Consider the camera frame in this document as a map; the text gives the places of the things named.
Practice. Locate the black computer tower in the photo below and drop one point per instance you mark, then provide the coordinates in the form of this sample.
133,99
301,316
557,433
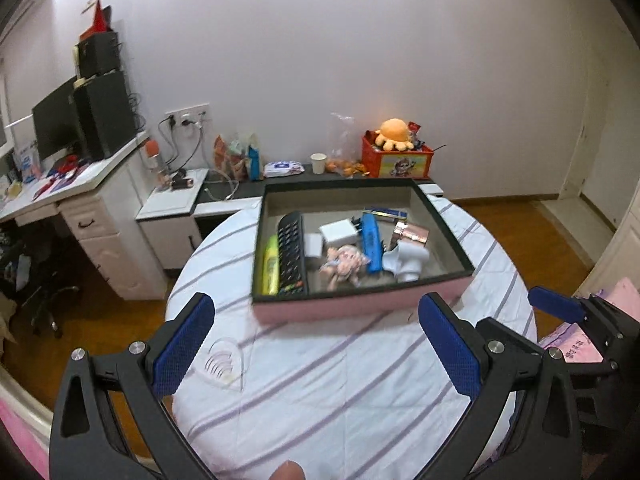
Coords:
107,115

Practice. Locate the black office chair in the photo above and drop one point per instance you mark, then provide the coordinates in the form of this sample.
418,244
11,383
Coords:
42,300

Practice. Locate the pink pig doll figure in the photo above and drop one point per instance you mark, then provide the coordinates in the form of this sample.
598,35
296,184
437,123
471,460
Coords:
345,262

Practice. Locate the pink box with black rim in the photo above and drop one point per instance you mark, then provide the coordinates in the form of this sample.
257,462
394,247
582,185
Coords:
360,305

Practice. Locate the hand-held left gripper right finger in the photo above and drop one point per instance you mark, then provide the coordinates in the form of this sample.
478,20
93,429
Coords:
450,345

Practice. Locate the blue highlighter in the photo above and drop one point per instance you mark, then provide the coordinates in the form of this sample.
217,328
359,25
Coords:
371,245

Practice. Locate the paper cup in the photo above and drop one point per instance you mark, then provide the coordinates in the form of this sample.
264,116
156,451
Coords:
318,163

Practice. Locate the orange capped bottle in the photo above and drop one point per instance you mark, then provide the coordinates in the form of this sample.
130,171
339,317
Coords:
154,157

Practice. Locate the dark blue gold box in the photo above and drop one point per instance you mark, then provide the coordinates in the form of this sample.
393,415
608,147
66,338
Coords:
387,214

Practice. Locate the black remote control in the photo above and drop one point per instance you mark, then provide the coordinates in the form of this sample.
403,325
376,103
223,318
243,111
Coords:
291,255

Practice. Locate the red paper bag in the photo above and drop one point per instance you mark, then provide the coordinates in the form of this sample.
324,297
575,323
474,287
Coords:
97,17

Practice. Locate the white door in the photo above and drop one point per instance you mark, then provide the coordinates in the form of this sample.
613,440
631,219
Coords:
600,160

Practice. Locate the yellow highlighter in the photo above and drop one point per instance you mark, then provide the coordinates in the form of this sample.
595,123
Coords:
271,265

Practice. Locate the white wipes pack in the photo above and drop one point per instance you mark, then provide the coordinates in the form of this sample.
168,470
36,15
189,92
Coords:
283,168

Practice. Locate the white side cabinet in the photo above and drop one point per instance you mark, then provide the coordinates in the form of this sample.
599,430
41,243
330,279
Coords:
165,230

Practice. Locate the clear plastic bag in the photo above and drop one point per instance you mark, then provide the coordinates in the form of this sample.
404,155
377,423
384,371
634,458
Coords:
344,145

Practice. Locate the black monitor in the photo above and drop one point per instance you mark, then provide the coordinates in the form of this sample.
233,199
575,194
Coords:
55,120

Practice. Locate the rose gold metal tin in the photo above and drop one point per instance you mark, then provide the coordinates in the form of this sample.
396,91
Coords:
412,234

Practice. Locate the white desk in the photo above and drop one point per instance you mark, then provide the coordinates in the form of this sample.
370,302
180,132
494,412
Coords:
115,240

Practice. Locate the white wardrobe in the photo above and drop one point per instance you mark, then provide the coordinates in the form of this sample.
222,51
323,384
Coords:
617,260

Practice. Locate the white striped cloth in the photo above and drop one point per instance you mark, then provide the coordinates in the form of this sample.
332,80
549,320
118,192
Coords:
325,395

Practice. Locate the red toy box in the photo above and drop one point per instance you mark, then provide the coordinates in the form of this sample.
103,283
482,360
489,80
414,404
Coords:
400,165

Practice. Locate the small black device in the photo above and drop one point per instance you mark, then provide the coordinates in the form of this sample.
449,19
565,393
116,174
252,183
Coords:
181,181

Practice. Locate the person's left hand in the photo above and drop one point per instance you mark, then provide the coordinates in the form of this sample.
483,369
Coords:
288,471

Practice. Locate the orange octopus plush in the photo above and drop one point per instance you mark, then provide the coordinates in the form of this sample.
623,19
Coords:
394,132

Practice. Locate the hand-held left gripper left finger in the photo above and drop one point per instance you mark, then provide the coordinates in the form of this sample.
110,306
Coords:
182,345

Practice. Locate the blue white carton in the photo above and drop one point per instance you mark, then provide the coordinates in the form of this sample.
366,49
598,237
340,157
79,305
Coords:
254,162

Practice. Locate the snack bags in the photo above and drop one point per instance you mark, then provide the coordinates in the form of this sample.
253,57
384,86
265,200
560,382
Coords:
231,157

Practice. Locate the pink blanket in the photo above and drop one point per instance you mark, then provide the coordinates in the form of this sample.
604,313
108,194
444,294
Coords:
620,300

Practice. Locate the small white box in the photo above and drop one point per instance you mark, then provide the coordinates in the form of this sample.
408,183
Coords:
314,245

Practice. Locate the black low shelf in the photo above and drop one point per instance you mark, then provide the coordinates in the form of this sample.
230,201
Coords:
247,191

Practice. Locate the white charger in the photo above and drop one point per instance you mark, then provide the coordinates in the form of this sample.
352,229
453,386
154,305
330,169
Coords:
337,232

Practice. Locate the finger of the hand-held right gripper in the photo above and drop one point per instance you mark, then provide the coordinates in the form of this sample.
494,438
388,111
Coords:
555,305

